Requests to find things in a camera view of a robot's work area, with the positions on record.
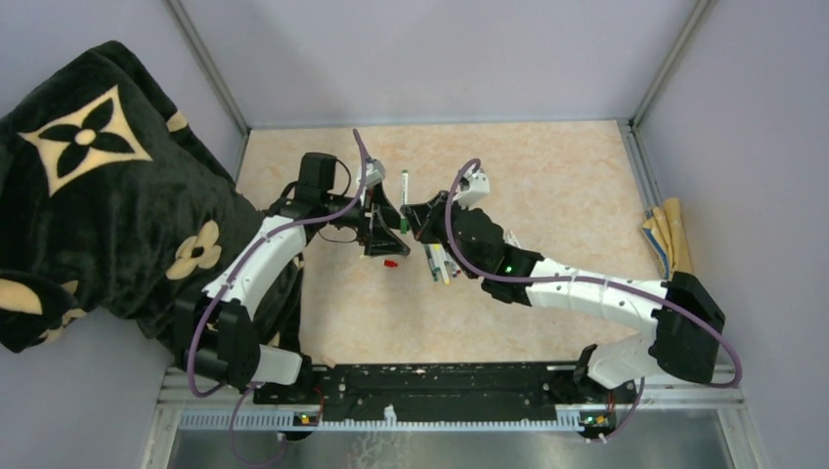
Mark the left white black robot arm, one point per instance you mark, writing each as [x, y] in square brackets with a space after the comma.
[214, 333]

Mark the black floral plush blanket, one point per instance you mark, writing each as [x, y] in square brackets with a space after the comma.
[110, 201]

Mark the green cap white marker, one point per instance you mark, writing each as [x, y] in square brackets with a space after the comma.
[434, 271]

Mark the blue tip acrylic marker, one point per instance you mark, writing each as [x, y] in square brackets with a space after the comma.
[451, 267]

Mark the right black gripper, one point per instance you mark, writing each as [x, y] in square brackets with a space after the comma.
[424, 218]

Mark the red cap green-end marker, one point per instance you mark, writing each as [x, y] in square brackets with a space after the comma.
[404, 198]

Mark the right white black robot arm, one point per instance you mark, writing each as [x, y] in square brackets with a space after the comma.
[676, 322]

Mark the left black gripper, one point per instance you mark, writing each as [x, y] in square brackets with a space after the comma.
[372, 223]

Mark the yellow folded cloth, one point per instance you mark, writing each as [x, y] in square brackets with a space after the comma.
[664, 231]

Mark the yellow cap white marker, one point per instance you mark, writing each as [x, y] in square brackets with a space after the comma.
[441, 263]

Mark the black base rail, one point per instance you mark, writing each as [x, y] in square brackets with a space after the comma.
[462, 392]

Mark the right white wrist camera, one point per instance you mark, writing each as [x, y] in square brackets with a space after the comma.
[474, 185]

